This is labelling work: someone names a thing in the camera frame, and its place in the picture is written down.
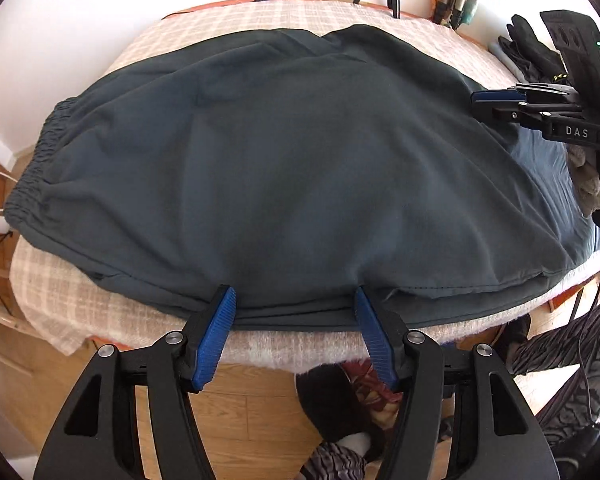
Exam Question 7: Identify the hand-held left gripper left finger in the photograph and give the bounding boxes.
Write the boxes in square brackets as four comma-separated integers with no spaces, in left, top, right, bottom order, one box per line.
[32,284,238,480]

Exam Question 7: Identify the red patterned cloth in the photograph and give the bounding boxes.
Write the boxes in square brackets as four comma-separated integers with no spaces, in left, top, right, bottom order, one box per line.
[340,360,406,431]

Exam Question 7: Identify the person's patterned grey trousers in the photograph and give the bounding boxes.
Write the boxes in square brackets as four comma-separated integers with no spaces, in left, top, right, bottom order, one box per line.
[300,292,600,480]

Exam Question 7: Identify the person's right hand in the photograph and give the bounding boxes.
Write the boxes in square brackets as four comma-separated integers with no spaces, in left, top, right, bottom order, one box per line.
[566,146,600,218]

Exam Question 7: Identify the black fuzzy slipper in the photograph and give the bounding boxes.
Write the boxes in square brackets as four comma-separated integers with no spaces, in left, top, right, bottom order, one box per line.
[296,365,373,443]

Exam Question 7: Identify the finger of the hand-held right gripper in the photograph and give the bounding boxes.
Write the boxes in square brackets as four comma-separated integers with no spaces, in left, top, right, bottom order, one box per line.
[471,103,584,129]
[471,84,582,106]

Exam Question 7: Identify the black folded clothes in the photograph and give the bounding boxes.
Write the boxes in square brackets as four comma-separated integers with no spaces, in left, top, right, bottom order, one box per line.
[497,14,568,86]

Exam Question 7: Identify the blue chair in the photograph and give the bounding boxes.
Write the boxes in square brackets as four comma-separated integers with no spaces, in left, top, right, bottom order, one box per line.
[0,232,36,376]

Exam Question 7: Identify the dark grey pants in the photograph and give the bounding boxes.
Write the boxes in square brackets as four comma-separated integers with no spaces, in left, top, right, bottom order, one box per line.
[4,25,593,333]

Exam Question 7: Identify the pink checked blanket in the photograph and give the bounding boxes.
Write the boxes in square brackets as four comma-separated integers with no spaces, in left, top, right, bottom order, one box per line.
[9,0,600,376]

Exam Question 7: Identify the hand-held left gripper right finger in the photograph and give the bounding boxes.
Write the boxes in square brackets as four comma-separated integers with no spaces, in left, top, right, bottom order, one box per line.
[354,286,561,480]

